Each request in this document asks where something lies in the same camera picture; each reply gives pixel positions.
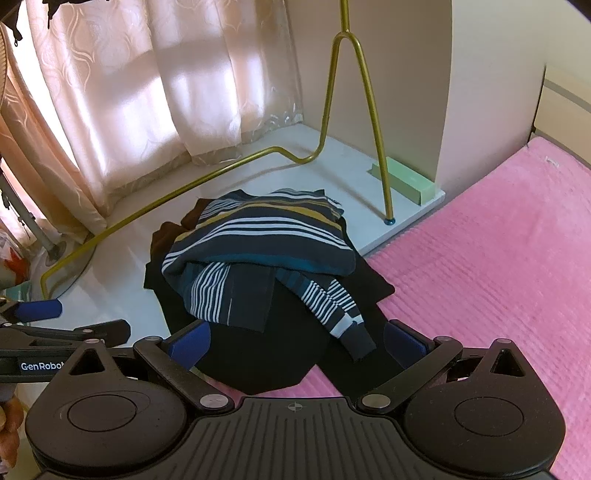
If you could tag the gold metal clothes rack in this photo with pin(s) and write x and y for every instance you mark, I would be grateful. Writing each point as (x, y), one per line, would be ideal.
(342, 18)

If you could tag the brown garment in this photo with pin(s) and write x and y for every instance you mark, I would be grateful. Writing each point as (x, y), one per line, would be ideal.
(165, 235)

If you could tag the pink fleece blanket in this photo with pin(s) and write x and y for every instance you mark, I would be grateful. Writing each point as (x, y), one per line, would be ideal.
(485, 277)

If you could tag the pale green block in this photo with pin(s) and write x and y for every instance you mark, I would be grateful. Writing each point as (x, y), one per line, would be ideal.
(406, 182)

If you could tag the beige patterned curtain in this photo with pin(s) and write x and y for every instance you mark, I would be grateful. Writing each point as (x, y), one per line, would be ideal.
(138, 92)

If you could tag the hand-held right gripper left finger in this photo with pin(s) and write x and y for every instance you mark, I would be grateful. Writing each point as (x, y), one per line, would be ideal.
(191, 345)

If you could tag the black garment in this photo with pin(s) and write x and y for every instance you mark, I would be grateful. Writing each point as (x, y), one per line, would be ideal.
(277, 355)

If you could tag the orange patterned bag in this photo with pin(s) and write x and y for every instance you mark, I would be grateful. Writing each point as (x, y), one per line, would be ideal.
(11, 270)

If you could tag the beige wooden headboard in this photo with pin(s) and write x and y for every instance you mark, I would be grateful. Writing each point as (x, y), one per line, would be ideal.
(563, 120)

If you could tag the dark hanging garment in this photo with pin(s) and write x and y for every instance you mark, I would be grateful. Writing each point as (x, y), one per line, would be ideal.
(9, 14)

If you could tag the person's left hand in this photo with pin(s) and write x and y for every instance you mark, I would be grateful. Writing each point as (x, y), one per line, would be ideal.
(10, 424)

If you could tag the striped knit sweater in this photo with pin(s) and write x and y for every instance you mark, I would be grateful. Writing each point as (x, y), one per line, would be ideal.
(258, 240)

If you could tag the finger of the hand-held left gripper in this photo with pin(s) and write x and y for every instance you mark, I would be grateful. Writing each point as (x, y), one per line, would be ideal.
(41, 309)
(106, 331)

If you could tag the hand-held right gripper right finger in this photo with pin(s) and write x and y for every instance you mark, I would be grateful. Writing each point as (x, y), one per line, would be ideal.
(402, 342)

